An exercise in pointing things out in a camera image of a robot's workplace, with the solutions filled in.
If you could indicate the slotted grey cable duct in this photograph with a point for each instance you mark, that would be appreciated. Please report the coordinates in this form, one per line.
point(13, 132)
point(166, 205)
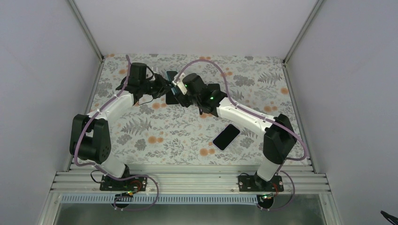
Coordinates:
point(147, 199)

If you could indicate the black smartphone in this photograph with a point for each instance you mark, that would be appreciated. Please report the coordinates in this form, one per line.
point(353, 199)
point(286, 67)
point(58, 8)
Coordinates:
point(213, 87)

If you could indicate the smartphone in clear case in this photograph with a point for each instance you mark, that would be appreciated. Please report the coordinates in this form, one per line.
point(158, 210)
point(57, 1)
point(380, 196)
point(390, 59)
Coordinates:
point(226, 137)

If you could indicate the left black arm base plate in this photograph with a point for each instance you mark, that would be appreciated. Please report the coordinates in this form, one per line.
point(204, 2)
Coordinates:
point(135, 184)

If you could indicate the right aluminium frame post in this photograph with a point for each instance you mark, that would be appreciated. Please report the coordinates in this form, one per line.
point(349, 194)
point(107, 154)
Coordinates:
point(303, 30)

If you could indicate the aluminium frame post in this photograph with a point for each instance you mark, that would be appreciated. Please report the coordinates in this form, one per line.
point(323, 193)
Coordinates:
point(303, 30)
point(85, 28)

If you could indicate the left aluminium frame post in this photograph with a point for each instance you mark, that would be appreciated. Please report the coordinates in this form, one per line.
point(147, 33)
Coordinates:
point(85, 28)

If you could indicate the aluminium mounting rail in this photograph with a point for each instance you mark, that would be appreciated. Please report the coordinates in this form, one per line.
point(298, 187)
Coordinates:
point(195, 179)

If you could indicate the floral patterned table mat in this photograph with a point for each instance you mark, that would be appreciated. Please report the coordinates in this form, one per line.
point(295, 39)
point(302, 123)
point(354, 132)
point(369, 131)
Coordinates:
point(154, 132)

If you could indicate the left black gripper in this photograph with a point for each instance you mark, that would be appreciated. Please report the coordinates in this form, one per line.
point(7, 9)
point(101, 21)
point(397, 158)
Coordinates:
point(162, 86)

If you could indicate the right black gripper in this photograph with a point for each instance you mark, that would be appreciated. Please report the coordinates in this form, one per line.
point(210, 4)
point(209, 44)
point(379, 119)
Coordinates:
point(181, 100)

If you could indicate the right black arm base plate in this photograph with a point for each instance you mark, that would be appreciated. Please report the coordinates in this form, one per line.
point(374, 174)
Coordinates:
point(253, 183)

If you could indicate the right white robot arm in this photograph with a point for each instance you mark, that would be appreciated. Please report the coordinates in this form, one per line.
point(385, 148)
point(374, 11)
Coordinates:
point(277, 132)

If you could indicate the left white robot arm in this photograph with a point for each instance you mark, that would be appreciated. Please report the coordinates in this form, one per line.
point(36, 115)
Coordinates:
point(90, 136)

